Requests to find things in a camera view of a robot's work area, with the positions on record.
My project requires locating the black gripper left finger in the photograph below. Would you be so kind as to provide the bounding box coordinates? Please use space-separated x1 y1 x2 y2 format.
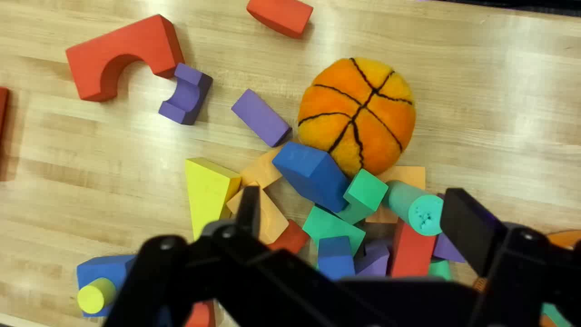
103 185 342 327

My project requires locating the tan orange foam block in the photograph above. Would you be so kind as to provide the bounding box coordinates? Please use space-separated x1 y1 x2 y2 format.
226 151 293 247

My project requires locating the small green foam block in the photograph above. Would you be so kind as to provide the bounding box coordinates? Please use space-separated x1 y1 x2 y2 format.
428 258 457 282

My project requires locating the red arch foam block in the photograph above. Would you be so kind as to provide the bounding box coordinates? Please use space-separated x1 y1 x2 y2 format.
66 13 186 104

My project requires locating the orange felt basketball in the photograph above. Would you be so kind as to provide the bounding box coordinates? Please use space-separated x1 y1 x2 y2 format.
297 57 420 178

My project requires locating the yellow triangle foam block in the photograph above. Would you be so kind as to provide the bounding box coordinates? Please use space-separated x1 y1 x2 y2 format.
184 156 244 242

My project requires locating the purple rectangular foam block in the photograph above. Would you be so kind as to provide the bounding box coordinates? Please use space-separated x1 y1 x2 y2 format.
231 87 295 149

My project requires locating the yellow foam cylinder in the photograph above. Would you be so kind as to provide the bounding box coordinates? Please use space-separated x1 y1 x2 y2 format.
75 276 119 316

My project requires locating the small blue foam block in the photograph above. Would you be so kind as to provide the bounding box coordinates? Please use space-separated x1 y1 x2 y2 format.
317 235 359 282

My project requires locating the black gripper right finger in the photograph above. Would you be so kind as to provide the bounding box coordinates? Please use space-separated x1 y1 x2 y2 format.
440 187 581 327

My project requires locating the red rectangular foam block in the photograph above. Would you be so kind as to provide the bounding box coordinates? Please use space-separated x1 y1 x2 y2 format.
391 220 438 280

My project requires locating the teal foam block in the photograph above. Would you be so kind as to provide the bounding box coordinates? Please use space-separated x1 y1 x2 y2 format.
540 302 575 327

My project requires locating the purple arch foam block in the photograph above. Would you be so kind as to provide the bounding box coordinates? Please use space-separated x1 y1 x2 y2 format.
159 62 215 127

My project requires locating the teal foam cylinder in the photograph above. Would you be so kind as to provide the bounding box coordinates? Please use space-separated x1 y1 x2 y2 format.
386 180 447 238

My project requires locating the small red foam block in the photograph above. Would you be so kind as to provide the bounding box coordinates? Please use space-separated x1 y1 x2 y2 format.
268 220 311 256

